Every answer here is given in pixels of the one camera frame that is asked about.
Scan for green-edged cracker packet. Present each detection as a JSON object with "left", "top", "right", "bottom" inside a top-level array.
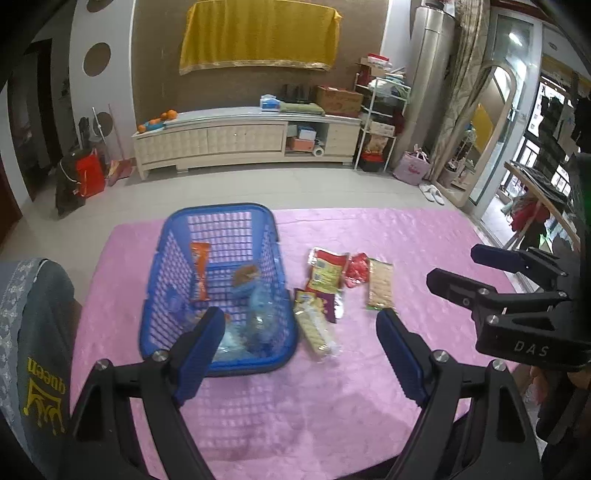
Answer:
[{"left": 367, "top": 258, "right": 395, "bottom": 311}]

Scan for cream television cabinet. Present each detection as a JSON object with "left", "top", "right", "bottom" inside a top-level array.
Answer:
[{"left": 131, "top": 107, "right": 363, "bottom": 181}]

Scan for wooden drying rack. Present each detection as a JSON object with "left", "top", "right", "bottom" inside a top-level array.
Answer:
[{"left": 503, "top": 161, "right": 583, "bottom": 250}]

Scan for green folded cloth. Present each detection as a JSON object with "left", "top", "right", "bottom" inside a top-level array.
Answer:
[{"left": 279, "top": 102, "right": 324, "bottom": 116}]

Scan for plate of oranges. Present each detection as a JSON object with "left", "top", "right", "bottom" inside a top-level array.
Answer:
[{"left": 137, "top": 109, "right": 178, "bottom": 134}]

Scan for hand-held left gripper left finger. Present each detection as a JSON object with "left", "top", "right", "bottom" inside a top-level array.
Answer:
[{"left": 69, "top": 306, "right": 227, "bottom": 480}]

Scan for plain round wall disc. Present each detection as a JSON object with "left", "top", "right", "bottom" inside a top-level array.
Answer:
[{"left": 83, "top": 43, "right": 112, "bottom": 77}]

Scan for orange snack packet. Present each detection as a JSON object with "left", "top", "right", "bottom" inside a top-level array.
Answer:
[{"left": 191, "top": 242, "right": 213, "bottom": 303}]

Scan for red garment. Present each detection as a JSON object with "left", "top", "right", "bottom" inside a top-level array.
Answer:
[{"left": 510, "top": 198, "right": 550, "bottom": 236}]

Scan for glass sliding door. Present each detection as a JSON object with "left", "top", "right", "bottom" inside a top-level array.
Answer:
[{"left": 468, "top": 9, "right": 543, "bottom": 213}]

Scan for white shelf rack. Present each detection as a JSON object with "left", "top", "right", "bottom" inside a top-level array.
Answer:
[{"left": 353, "top": 76, "right": 411, "bottom": 172}]

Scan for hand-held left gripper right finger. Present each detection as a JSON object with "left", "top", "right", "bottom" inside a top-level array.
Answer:
[{"left": 375, "top": 308, "right": 543, "bottom": 480}]

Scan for pink bag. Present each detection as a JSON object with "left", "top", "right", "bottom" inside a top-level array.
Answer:
[{"left": 393, "top": 145, "right": 431, "bottom": 185}]

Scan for clear cracker packet purple label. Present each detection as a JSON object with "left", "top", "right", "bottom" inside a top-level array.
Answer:
[{"left": 294, "top": 288, "right": 345, "bottom": 361}]

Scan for silver tower air conditioner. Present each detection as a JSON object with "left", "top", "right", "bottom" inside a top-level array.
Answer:
[{"left": 405, "top": 4, "right": 455, "bottom": 158}]

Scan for dark doorway frame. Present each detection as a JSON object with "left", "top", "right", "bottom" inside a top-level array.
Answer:
[{"left": 18, "top": 39, "right": 63, "bottom": 199}]

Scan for boxes in cabinet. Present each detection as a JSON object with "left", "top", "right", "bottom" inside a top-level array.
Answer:
[{"left": 286, "top": 126, "right": 324, "bottom": 153}]

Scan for brown cardboard box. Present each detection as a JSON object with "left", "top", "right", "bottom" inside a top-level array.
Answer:
[{"left": 315, "top": 85, "right": 365, "bottom": 118}]

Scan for blue snack packet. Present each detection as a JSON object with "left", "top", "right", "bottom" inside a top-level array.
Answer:
[
  {"left": 215, "top": 318, "right": 252, "bottom": 363},
  {"left": 247, "top": 284, "right": 282, "bottom": 356}
]

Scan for hanging dark clothes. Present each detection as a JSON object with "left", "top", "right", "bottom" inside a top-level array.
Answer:
[{"left": 538, "top": 83, "right": 591, "bottom": 176}]

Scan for white mop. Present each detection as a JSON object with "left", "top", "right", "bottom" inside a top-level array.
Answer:
[{"left": 90, "top": 107, "right": 109, "bottom": 153}]

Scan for grey cover yellow print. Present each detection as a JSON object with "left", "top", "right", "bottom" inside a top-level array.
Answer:
[{"left": 0, "top": 258, "right": 77, "bottom": 480}]

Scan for pink tablecloth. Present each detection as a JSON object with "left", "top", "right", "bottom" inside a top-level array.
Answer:
[{"left": 69, "top": 208, "right": 536, "bottom": 480}]

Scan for red bag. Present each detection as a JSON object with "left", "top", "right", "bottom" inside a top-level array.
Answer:
[{"left": 75, "top": 148, "right": 107, "bottom": 198}]

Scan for patterned beige curtain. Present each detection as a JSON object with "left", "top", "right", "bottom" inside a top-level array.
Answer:
[{"left": 429, "top": 0, "right": 490, "bottom": 185}]

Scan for yellow cloth cover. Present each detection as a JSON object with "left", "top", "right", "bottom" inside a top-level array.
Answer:
[{"left": 179, "top": 0, "right": 343, "bottom": 76}]

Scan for white slippers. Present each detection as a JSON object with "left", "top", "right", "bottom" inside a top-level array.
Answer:
[{"left": 419, "top": 182, "right": 445, "bottom": 205}]

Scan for blue plastic basket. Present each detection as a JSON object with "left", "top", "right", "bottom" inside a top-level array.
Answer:
[{"left": 139, "top": 203, "right": 300, "bottom": 377}]

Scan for broom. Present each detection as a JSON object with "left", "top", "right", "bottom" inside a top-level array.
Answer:
[{"left": 107, "top": 104, "right": 134, "bottom": 185}]

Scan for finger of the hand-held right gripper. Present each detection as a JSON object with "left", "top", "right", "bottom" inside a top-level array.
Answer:
[
  {"left": 426, "top": 268, "right": 568, "bottom": 320},
  {"left": 471, "top": 244, "right": 568, "bottom": 291}
]

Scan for black bag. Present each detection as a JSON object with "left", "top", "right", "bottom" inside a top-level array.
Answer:
[{"left": 55, "top": 152, "right": 88, "bottom": 217}]

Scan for arched standing mirror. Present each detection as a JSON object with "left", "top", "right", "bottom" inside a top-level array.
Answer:
[{"left": 455, "top": 62, "right": 527, "bottom": 208}]

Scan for dark wooden door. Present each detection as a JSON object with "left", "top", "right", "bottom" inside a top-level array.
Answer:
[{"left": 0, "top": 88, "right": 24, "bottom": 245}]

